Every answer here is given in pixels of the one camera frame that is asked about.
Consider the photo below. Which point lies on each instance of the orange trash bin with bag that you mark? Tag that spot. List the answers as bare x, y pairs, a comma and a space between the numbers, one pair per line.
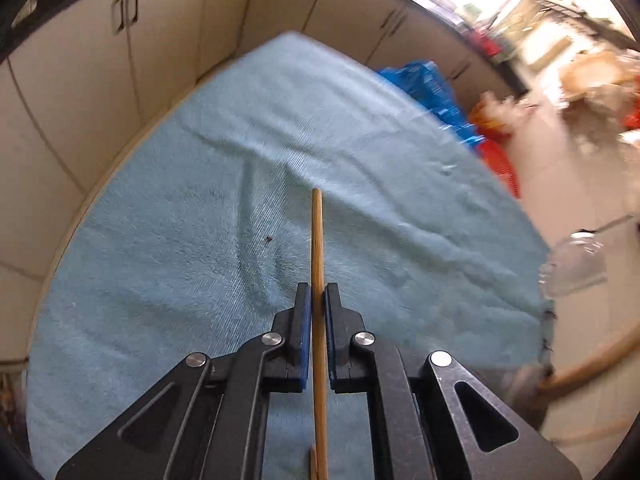
498, 120

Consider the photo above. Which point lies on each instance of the blue plastic bag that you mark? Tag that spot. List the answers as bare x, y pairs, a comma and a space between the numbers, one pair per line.
424, 83

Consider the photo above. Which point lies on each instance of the blue table cloth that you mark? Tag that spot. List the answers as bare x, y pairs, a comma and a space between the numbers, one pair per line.
203, 235

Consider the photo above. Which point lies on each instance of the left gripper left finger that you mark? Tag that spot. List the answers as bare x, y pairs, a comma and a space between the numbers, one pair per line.
207, 417

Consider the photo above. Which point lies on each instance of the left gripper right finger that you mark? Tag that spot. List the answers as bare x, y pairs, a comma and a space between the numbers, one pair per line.
432, 418

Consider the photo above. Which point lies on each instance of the glass beer mug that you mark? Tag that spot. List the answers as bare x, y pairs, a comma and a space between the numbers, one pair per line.
574, 264

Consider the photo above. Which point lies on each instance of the red small basket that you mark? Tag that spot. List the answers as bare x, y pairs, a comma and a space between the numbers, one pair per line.
488, 45

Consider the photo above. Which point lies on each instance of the red plastic basin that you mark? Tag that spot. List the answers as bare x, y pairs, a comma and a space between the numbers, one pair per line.
494, 157

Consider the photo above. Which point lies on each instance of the wooden chopstick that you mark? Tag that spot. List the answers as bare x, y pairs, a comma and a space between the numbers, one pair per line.
312, 464
319, 366
561, 384

